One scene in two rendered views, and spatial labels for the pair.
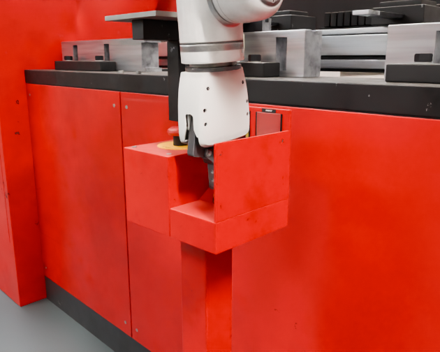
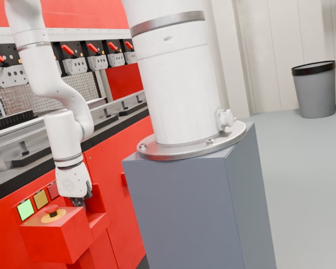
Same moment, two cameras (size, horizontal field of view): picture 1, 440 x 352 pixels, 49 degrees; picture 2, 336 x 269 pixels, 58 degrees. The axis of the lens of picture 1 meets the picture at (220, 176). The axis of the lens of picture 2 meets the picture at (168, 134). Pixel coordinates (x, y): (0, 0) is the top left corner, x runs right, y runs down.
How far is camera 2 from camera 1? 1.19 m
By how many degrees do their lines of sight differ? 106
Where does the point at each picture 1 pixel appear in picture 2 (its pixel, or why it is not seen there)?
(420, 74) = (34, 157)
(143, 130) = not seen: outside the picture
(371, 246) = not seen: hidden behind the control
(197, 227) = (102, 221)
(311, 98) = (16, 184)
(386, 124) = (49, 175)
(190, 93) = (85, 172)
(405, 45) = (9, 152)
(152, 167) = (78, 218)
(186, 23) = (77, 145)
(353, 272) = not seen: hidden behind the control
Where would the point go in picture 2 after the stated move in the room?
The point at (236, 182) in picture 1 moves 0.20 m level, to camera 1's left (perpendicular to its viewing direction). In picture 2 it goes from (93, 199) to (105, 223)
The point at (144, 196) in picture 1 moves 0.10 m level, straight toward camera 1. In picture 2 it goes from (79, 237) to (110, 222)
